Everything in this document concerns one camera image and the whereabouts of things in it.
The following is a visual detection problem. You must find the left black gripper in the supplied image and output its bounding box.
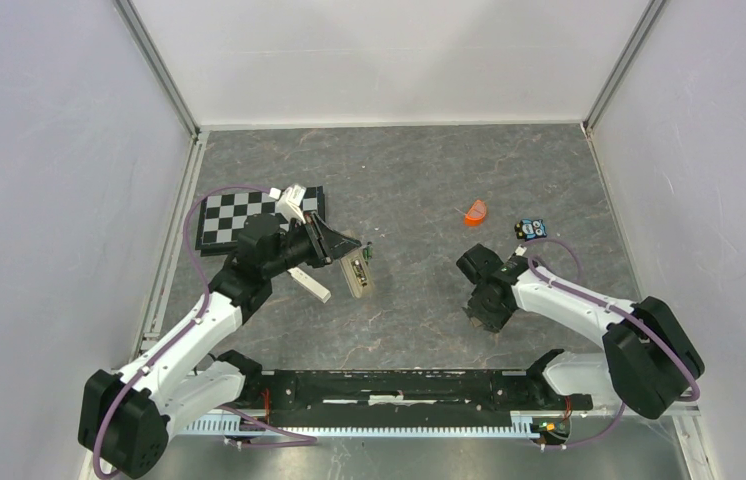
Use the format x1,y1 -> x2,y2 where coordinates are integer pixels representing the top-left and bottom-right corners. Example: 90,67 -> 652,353
263,211 -> 361,279

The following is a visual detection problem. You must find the beige remote control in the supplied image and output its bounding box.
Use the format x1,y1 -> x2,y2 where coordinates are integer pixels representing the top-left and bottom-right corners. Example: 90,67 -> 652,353
340,249 -> 374,299

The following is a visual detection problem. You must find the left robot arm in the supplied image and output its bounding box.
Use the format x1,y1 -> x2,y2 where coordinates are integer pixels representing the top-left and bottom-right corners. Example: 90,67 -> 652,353
78,213 -> 363,479

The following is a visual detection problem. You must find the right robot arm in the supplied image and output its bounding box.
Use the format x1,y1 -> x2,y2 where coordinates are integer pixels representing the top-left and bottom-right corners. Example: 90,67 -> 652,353
456,244 -> 705,419

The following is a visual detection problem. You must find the white rectangular block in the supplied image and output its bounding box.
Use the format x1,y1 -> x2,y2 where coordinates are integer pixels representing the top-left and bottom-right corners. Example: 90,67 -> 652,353
287,267 -> 331,303

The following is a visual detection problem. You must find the blue owl toy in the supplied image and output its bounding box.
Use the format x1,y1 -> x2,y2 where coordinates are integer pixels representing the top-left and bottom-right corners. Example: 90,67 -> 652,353
514,219 -> 547,241

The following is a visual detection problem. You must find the orange semicircular piece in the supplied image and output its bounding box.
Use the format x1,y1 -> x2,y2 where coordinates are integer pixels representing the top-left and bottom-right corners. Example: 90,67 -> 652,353
463,200 -> 488,227

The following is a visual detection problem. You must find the black white checkerboard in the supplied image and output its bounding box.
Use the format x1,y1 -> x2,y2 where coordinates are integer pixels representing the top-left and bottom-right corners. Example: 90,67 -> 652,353
188,190 -> 290,257

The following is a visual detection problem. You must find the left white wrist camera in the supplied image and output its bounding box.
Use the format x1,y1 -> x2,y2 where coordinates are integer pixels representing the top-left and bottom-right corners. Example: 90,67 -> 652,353
268,184 -> 306,223

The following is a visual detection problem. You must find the white slotted cable duct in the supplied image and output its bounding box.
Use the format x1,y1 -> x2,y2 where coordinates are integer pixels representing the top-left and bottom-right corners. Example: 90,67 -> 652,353
179,410 -> 569,440

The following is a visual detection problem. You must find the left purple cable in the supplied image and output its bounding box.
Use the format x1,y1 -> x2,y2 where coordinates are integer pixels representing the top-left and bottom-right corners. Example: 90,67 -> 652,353
91,185 -> 275,480

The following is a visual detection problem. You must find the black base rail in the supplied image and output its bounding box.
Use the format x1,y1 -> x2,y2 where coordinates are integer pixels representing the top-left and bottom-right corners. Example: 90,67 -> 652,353
228,369 -> 594,428

